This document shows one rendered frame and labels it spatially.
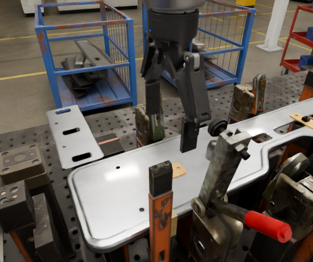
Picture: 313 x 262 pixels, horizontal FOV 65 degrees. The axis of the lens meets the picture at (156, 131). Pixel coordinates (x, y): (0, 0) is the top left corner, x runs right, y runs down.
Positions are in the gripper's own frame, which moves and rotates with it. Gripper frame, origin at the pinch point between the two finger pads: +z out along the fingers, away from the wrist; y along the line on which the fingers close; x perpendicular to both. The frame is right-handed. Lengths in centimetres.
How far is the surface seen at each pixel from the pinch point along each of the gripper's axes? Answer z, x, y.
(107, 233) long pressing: 13.1, 16.3, -7.7
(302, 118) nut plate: 12.2, -45.7, 0.6
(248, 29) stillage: 37, -196, 167
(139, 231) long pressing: 12.8, 11.3, -10.1
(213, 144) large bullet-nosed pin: 8.6, -11.7, -0.4
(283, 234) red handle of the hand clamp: -1.5, 0.6, -26.4
